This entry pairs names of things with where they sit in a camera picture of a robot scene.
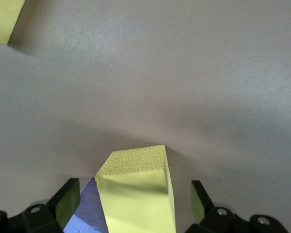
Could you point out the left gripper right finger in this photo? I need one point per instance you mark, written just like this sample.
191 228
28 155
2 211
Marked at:
220 221

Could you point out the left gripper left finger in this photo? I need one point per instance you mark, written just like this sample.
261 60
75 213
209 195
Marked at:
38 218

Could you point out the yellow foam cube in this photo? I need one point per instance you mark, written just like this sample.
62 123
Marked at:
135 194
2 19

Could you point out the purple foam cube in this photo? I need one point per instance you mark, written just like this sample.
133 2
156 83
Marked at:
89 208

